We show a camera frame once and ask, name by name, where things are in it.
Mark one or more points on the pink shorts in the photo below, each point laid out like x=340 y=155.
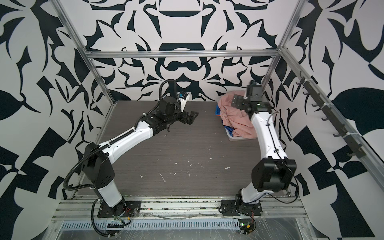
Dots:
x=238 y=118

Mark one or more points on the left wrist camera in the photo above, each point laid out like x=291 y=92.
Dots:
x=183 y=98

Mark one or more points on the black hook rail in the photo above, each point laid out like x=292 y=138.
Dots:
x=333 y=115

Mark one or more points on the small electronics board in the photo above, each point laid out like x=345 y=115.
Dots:
x=247 y=227

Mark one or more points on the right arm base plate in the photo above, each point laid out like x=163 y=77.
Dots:
x=229 y=208

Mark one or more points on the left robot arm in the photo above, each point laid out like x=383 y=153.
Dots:
x=98 y=168

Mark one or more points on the white slotted cable duct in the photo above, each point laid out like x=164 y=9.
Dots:
x=178 y=224

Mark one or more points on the white plastic basket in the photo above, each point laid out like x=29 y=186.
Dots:
x=244 y=134

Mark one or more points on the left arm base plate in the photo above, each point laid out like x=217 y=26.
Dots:
x=128 y=209

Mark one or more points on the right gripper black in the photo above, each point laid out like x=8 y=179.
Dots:
x=241 y=99

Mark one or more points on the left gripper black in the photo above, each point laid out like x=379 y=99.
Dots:
x=191 y=117

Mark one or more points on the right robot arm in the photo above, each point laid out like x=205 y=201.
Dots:
x=275 y=171

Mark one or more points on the rainbow coloured shorts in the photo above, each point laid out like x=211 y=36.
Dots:
x=226 y=121

